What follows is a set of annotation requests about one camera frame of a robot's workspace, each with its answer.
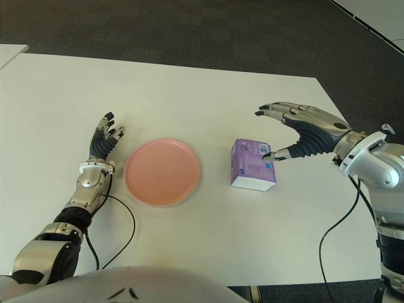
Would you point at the purple tissue paper pack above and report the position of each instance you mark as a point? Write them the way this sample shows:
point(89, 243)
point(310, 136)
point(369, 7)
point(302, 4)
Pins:
point(249, 167)

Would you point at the white handheld controller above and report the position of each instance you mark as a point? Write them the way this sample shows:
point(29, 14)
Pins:
point(388, 128)

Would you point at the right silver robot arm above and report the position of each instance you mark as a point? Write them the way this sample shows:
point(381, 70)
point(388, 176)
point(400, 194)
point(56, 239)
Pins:
point(382, 170)

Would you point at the pink round plate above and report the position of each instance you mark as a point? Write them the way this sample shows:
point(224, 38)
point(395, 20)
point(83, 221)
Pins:
point(162, 172)

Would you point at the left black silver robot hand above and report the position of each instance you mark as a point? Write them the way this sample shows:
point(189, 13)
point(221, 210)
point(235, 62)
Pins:
point(101, 145)

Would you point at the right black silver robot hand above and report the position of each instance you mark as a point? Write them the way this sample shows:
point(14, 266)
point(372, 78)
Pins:
point(318, 132)

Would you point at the white side table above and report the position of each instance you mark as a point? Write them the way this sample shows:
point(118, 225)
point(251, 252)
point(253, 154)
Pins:
point(11, 53)

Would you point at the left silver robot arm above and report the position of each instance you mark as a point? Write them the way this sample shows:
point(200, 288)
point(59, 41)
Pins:
point(88, 183)

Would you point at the silver robot torso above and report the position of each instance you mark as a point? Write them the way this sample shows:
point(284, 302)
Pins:
point(126, 287)

